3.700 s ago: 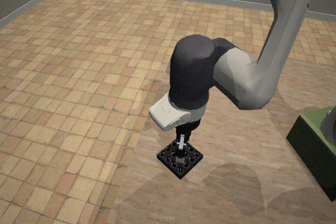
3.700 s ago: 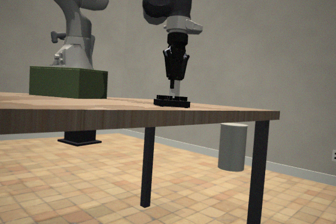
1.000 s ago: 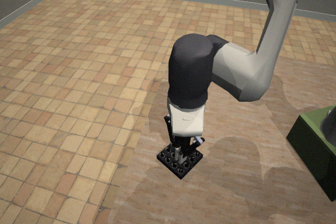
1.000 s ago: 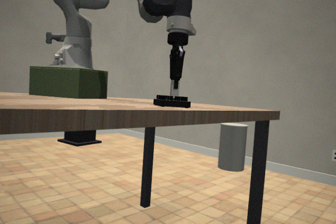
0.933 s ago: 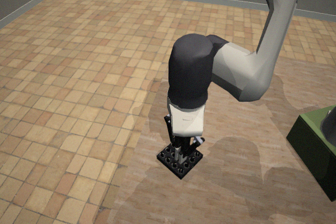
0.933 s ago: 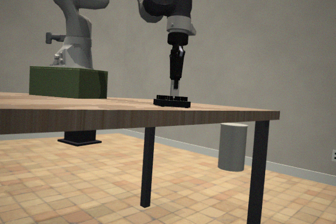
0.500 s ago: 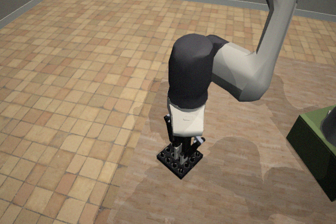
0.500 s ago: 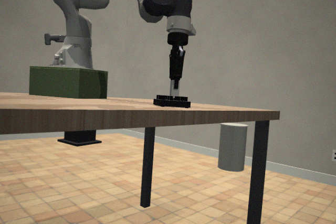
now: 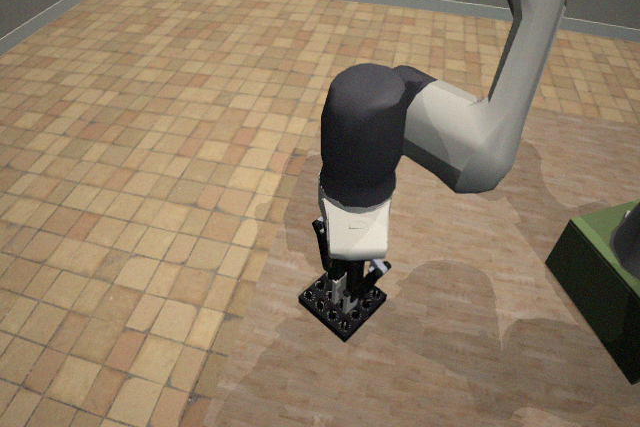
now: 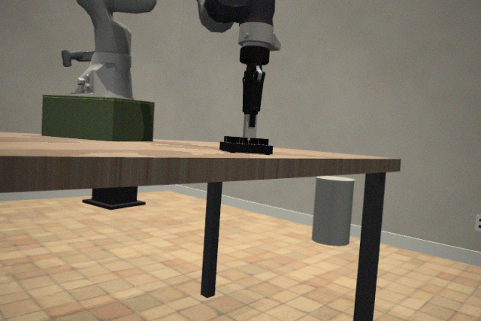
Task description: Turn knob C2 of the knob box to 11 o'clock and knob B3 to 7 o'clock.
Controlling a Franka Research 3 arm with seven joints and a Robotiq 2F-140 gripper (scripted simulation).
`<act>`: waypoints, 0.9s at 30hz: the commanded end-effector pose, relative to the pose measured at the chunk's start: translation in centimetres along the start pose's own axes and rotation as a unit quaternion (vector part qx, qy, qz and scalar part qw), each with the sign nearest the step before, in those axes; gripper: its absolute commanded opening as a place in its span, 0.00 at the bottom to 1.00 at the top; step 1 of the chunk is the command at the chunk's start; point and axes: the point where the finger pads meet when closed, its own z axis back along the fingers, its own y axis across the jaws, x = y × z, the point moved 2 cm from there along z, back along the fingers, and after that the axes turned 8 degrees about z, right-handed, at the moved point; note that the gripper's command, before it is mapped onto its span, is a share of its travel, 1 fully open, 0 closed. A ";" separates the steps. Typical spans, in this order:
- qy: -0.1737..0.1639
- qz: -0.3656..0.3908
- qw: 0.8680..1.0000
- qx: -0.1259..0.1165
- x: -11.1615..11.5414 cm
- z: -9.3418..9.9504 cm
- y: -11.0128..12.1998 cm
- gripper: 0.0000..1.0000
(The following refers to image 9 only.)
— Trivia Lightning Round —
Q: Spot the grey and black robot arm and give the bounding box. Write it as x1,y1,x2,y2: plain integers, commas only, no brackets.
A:
318,0,640,280

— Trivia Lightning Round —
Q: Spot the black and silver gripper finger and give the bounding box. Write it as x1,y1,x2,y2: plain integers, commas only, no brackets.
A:
312,216,347,305
342,260,391,314

